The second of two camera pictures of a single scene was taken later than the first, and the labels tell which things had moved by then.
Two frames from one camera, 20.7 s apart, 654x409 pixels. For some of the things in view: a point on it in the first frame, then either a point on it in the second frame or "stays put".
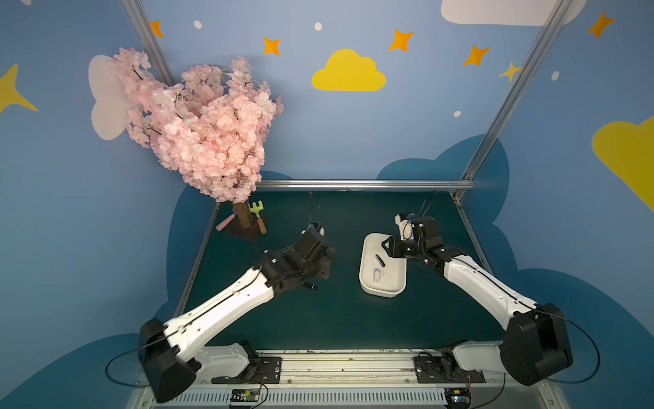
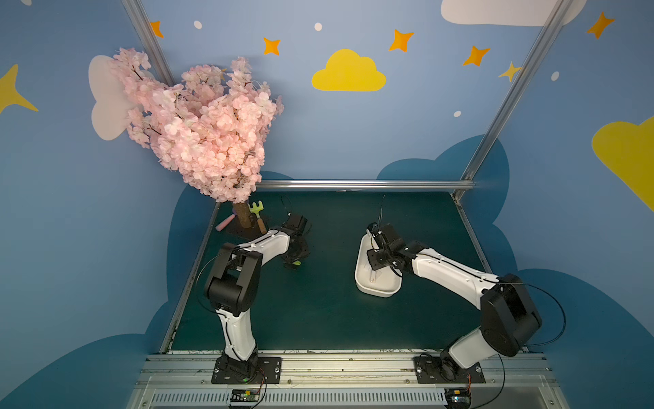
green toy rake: (256, 209) stays put
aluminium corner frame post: (467, 183) stays put
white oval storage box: (380, 274) stays put
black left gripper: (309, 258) to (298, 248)
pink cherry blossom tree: (209, 123) stays put
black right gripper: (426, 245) to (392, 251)
